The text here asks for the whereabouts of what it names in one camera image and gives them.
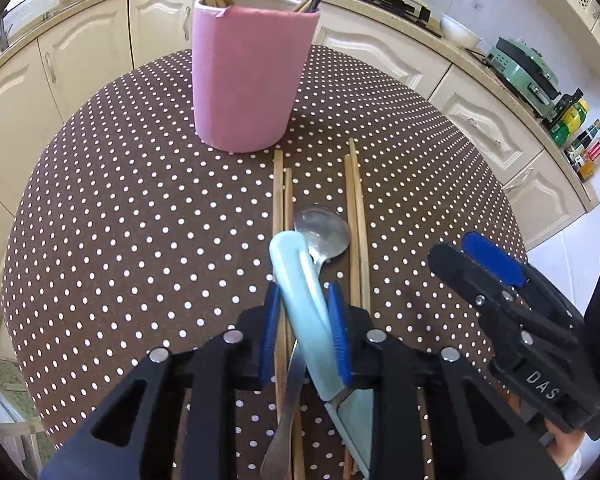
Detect metal spoon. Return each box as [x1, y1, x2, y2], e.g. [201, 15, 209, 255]
[260, 206, 351, 479]

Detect light blue handled knife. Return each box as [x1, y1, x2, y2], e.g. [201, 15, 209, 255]
[276, 231, 374, 478]

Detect lower kitchen cabinets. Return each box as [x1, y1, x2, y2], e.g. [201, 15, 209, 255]
[0, 6, 597, 374]

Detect person right hand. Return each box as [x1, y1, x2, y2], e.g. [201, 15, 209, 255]
[544, 419, 586, 479]

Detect dark soy sauce bottle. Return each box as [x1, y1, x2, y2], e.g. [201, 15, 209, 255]
[564, 119, 600, 164]

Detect red orange sauce bottle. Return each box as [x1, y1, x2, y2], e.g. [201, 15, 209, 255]
[578, 138, 600, 182]

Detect green yellow bottle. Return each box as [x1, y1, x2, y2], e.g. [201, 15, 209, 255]
[550, 99, 590, 148]

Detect dark oil bottle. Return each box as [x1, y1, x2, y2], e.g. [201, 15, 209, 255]
[542, 88, 583, 130]

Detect green electric cooker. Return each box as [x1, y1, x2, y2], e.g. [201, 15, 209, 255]
[486, 37, 562, 119]

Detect brown polka dot tablecloth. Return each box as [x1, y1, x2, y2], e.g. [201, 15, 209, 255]
[2, 47, 542, 479]

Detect white ceramic bowl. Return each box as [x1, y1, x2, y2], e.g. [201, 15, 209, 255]
[440, 14, 481, 50]

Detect pink utensil holder cup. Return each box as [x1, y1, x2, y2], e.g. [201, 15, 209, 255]
[192, 0, 320, 154]

